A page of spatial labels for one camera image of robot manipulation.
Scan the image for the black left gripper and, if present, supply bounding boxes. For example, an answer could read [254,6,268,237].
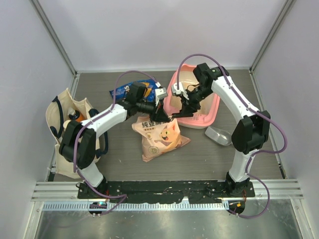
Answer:
[136,96,169,122]

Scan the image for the metal litter scoop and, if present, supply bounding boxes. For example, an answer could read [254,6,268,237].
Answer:
[205,126,232,146]

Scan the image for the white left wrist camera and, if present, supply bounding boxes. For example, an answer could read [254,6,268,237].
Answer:
[155,82,168,105]

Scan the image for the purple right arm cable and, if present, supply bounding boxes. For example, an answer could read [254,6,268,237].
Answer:
[175,54,289,219]

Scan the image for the black bag clip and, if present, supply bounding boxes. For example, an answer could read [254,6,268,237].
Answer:
[168,114,179,121]

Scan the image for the white bottle in tote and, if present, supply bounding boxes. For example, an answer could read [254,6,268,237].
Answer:
[63,120,71,129]

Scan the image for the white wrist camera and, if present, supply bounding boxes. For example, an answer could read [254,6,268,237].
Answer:
[171,82,189,99]
[155,82,168,105]

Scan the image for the pink cat litter bag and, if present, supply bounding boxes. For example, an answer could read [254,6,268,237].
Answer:
[132,116,190,162]

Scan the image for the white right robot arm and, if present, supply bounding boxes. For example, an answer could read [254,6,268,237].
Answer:
[171,63,270,197]

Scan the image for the blue Doritos chip bag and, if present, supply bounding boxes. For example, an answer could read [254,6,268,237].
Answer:
[109,79,159,102]

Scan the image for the orange bottle in tote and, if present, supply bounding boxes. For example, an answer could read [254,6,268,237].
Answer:
[74,111,85,122]

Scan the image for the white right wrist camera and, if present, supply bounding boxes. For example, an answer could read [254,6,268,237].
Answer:
[171,82,189,99]

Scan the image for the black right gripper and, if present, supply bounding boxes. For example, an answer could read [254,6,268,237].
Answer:
[179,85,213,117]

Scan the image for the cream canvas tote bag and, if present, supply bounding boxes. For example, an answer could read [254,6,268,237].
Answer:
[46,89,108,186]

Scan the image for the pink cat litter box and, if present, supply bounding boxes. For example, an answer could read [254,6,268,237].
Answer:
[164,63,223,129]

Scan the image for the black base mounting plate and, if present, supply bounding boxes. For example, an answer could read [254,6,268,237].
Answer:
[77,179,255,203]

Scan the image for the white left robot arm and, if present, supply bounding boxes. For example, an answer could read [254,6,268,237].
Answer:
[59,82,169,199]

